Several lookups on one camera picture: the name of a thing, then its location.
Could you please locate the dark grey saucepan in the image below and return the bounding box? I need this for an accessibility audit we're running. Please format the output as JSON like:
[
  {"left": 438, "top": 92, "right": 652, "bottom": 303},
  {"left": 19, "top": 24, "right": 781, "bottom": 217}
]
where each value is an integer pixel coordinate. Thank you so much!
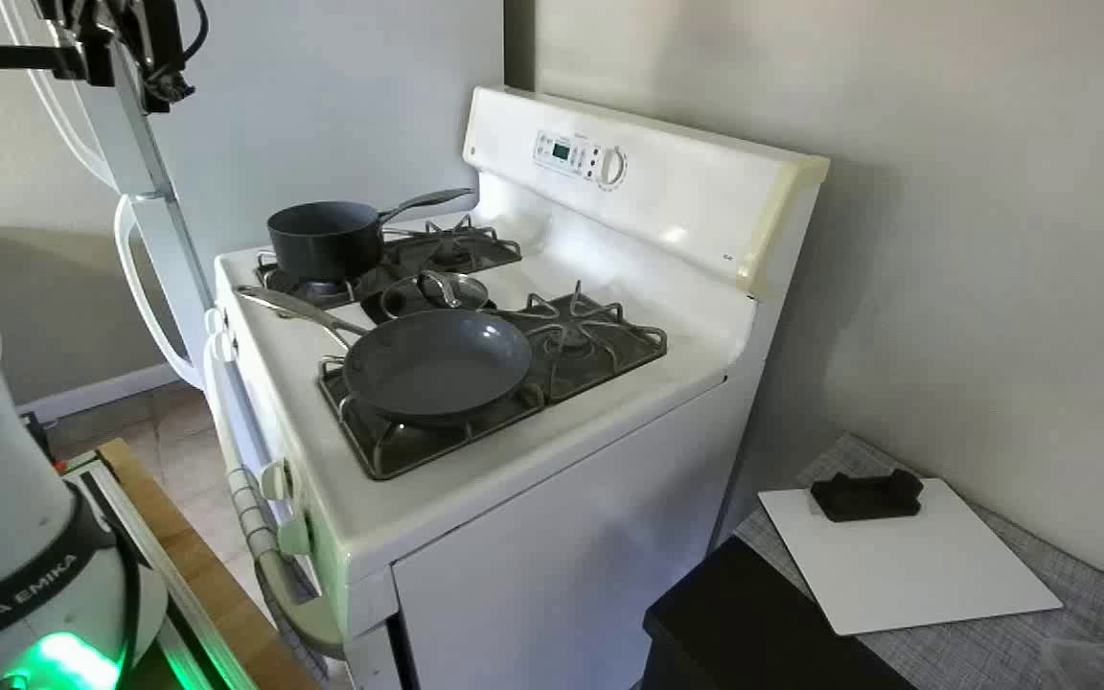
[{"left": 267, "top": 189, "right": 464, "bottom": 279}]

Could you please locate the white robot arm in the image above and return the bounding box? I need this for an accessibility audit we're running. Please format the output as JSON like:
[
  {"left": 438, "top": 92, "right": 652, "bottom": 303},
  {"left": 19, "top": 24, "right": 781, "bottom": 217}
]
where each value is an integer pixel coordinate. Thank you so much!
[{"left": 0, "top": 344, "right": 165, "bottom": 690}]

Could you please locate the black stove grate with pot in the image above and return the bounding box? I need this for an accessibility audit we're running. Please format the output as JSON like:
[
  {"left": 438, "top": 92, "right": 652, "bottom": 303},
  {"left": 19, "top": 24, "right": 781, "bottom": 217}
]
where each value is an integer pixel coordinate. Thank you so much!
[{"left": 252, "top": 216, "right": 523, "bottom": 305}]

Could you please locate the black stove grate with pan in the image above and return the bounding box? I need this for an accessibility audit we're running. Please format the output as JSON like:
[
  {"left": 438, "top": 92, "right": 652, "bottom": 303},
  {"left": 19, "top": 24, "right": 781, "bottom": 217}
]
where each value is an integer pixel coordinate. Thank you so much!
[{"left": 320, "top": 286, "right": 667, "bottom": 479}]

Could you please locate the grey frying pan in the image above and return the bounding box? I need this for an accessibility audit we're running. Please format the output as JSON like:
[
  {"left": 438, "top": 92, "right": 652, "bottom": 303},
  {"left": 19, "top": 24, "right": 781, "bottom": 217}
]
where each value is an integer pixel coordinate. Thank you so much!
[{"left": 245, "top": 286, "right": 534, "bottom": 424}]

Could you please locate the white gas stove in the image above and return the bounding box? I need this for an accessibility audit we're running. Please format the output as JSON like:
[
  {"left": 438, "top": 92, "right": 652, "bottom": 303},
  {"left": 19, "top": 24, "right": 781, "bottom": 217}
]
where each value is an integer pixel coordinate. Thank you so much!
[{"left": 205, "top": 90, "right": 829, "bottom": 690}]

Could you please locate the small black clip object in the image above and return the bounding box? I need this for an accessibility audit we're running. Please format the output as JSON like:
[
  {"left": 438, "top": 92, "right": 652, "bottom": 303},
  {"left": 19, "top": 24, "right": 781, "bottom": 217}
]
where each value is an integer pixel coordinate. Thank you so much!
[{"left": 809, "top": 472, "right": 924, "bottom": 521}]

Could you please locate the black box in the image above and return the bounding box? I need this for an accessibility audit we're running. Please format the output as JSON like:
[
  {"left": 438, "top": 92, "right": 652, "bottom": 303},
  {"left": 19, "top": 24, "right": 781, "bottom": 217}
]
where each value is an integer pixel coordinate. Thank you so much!
[{"left": 640, "top": 535, "right": 914, "bottom": 690}]

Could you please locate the wooden robot platform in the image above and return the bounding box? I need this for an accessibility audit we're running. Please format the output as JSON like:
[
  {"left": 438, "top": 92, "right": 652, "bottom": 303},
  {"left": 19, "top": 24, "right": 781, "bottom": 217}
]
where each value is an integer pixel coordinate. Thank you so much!
[{"left": 64, "top": 440, "right": 320, "bottom": 690}]

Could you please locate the white board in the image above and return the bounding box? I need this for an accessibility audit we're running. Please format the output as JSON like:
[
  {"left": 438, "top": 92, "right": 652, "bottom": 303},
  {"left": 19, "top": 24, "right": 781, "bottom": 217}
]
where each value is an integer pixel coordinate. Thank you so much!
[{"left": 759, "top": 479, "right": 1061, "bottom": 636}]

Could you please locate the white refrigerator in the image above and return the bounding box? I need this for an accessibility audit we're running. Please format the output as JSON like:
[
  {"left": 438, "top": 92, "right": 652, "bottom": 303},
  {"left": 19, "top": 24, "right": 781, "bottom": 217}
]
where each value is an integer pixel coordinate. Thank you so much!
[{"left": 0, "top": 0, "right": 219, "bottom": 396}]

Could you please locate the grey woven mat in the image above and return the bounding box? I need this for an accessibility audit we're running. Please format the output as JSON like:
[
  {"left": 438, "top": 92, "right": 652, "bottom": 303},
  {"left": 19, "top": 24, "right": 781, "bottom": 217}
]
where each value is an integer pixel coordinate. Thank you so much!
[{"left": 735, "top": 436, "right": 1104, "bottom": 690}]

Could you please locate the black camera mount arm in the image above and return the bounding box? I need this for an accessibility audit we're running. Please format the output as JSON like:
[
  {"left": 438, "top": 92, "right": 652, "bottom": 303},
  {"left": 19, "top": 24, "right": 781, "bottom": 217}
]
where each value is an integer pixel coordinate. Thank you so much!
[{"left": 0, "top": 0, "right": 210, "bottom": 114}]

